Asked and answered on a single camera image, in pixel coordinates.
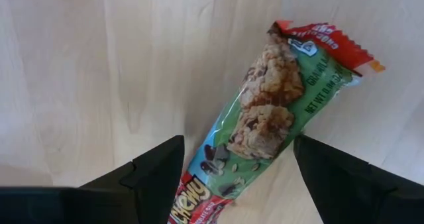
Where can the green red Chewy granola bar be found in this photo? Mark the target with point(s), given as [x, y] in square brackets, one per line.
[265, 118]

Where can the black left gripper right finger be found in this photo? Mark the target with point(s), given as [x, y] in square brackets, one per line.
[338, 187]

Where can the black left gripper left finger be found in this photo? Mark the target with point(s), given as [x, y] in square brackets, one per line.
[155, 181]

